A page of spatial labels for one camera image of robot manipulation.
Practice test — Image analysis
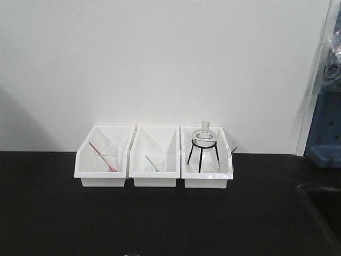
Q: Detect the left white plastic bin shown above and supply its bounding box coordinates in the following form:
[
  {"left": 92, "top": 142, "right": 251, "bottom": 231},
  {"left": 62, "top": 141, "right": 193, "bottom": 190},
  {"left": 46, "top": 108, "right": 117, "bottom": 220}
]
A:
[{"left": 74, "top": 125, "right": 136, "bottom": 187}]

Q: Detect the red stirring rod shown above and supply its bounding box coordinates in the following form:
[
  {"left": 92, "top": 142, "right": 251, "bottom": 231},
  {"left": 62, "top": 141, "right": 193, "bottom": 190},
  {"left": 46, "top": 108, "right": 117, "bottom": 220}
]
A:
[{"left": 88, "top": 142, "right": 117, "bottom": 172}]

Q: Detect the middle white plastic bin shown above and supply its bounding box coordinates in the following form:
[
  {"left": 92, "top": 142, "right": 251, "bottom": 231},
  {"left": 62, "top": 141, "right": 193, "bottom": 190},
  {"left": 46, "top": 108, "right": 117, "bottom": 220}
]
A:
[{"left": 129, "top": 126, "right": 181, "bottom": 187}]

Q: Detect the clear plastic bag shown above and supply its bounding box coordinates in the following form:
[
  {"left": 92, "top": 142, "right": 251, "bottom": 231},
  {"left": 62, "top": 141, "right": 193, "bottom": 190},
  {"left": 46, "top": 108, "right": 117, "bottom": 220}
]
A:
[{"left": 319, "top": 22, "right": 340, "bottom": 94}]

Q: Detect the green stirring rod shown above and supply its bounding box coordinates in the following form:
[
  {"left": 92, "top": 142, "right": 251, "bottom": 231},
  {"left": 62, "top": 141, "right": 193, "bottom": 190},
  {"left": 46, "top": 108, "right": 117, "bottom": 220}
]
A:
[{"left": 145, "top": 155, "right": 159, "bottom": 172}]

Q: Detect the black tripod stand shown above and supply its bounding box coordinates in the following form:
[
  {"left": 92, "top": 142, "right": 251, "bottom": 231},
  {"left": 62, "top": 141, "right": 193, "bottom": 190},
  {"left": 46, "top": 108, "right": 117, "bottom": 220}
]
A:
[{"left": 186, "top": 139, "right": 219, "bottom": 173}]

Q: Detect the glass beaker in left bin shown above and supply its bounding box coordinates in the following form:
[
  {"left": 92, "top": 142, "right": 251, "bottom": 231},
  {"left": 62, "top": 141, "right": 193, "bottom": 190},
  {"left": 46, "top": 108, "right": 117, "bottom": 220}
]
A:
[{"left": 93, "top": 142, "right": 119, "bottom": 172}]

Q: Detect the black sink basin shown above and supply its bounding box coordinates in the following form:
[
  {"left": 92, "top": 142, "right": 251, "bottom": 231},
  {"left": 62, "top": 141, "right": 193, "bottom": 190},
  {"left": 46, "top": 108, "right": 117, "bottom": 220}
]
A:
[{"left": 297, "top": 184, "right": 340, "bottom": 255}]

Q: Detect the white plastic bin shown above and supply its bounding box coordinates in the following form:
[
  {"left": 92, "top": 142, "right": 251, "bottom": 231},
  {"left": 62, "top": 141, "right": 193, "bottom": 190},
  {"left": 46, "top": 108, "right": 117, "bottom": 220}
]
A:
[
  {"left": 180, "top": 126, "right": 234, "bottom": 189},
  {"left": 129, "top": 126, "right": 181, "bottom": 187},
  {"left": 74, "top": 125, "right": 136, "bottom": 187}
]

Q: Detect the blue metal frame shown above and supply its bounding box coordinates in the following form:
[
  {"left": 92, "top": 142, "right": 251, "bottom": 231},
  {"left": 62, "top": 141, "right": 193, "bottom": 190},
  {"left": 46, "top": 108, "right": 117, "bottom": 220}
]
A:
[{"left": 305, "top": 92, "right": 340, "bottom": 169}]

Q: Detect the right white plastic bin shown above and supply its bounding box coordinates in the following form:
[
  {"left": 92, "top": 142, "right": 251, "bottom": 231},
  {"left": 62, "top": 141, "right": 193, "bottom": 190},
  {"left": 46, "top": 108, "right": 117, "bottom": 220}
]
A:
[{"left": 180, "top": 126, "right": 234, "bottom": 189}]

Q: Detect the small beaker in middle bin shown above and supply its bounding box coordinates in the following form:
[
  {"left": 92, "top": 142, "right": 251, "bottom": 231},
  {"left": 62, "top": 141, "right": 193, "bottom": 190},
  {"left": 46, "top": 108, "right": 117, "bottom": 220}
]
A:
[{"left": 145, "top": 156, "right": 165, "bottom": 172}]

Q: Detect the round glass flask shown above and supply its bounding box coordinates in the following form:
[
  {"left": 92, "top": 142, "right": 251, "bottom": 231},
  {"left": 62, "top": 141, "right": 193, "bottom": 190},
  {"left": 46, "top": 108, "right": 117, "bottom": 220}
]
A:
[{"left": 192, "top": 121, "right": 216, "bottom": 147}]

